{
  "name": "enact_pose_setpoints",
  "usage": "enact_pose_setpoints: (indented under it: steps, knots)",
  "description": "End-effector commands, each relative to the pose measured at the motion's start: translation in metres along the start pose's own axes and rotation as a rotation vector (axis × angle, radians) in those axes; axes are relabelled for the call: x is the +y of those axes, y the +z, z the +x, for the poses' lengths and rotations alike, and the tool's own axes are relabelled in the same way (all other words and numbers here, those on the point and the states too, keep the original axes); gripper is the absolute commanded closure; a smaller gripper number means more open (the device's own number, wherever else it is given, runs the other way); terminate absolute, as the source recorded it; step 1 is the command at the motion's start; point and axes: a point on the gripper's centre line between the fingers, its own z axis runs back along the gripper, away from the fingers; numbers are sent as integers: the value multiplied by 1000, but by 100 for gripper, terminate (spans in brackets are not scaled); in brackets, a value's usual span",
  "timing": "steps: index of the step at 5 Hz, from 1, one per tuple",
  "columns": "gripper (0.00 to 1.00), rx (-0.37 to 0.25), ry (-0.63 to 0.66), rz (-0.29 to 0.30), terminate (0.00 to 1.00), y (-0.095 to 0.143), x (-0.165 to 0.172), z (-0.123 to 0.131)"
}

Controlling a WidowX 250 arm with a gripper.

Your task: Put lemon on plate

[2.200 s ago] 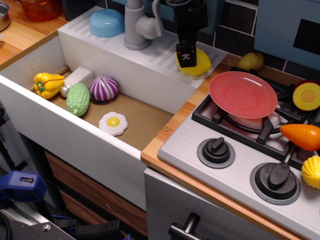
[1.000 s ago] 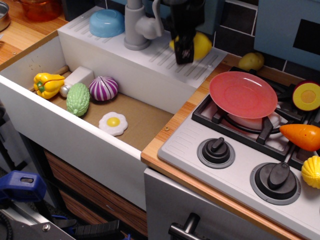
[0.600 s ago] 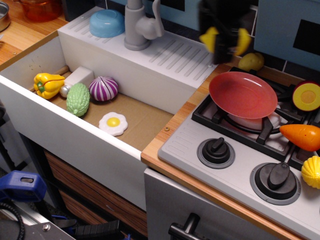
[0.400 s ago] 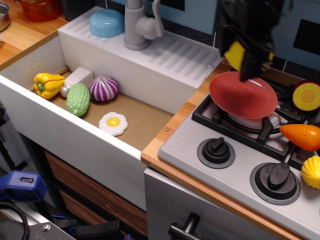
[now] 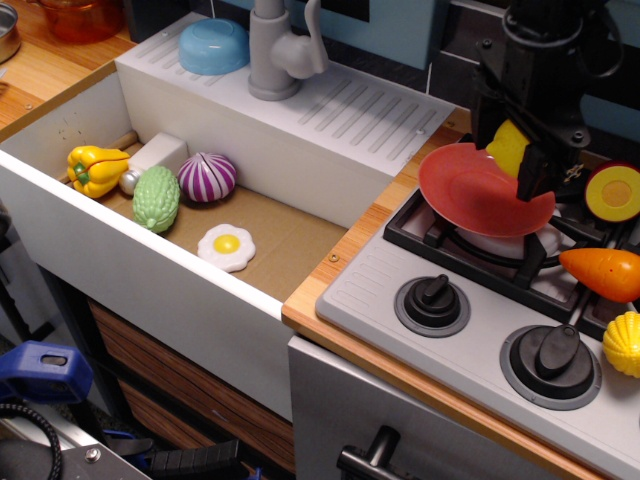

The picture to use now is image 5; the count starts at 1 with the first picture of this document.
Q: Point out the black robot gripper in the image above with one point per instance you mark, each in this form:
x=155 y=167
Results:
x=535 y=81

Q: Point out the yellow toy lemon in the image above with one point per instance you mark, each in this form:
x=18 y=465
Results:
x=508 y=148

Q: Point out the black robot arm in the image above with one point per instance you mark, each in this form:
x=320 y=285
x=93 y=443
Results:
x=601 y=51

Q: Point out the pink plastic plate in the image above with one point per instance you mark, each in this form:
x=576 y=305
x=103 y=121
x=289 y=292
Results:
x=465 y=186

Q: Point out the halved toy plum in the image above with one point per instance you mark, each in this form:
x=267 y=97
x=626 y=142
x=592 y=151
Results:
x=612 y=192

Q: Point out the black stove grate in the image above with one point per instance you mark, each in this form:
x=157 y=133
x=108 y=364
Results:
x=524 y=269

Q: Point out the orange toy carrot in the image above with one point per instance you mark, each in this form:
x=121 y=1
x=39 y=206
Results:
x=613 y=274

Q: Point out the left black stove knob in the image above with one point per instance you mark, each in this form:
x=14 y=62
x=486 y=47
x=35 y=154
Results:
x=432 y=307

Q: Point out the black stove knob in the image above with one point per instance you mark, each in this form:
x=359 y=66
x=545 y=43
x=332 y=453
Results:
x=551 y=367
x=432 y=307

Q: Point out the grey toy stove top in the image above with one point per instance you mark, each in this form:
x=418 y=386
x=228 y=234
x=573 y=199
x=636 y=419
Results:
x=604 y=433

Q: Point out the yellow toy corn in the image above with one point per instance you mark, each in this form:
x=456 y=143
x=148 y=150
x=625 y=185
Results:
x=621 y=344

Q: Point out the right black stove knob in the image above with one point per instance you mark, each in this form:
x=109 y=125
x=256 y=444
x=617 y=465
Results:
x=551 y=367

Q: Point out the grey toy faucet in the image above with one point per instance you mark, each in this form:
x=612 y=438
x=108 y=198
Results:
x=279 y=58

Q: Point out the toy fried egg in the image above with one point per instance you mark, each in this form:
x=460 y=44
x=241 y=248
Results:
x=227 y=247

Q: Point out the purple striped toy onion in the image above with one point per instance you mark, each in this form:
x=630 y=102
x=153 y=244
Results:
x=207 y=177

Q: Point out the blue plastic bowl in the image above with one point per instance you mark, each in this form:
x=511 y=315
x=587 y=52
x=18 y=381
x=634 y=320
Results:
x=213 y=46

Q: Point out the white toy sink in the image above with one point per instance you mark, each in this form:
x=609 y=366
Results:
x=210 y=281

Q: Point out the white toy salt shaker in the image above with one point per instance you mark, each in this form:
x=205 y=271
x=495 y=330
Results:
x=162 y=150

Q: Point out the green toy bitter gourd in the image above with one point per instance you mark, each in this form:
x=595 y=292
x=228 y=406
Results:
x=156 y=199

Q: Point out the yellow toy bell pepper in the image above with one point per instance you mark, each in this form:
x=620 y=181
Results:
x=95 y=171

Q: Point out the orange transparent container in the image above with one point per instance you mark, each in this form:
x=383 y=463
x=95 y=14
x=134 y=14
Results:
x=83 y=22

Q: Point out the metal pot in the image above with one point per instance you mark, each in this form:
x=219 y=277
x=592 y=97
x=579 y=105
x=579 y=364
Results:
x=10 y=37

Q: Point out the black oven door handle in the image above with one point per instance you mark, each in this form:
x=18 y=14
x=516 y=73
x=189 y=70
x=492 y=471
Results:
x=373 y=463

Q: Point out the blue clamp handle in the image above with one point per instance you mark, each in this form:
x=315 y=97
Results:
x=45 y=373

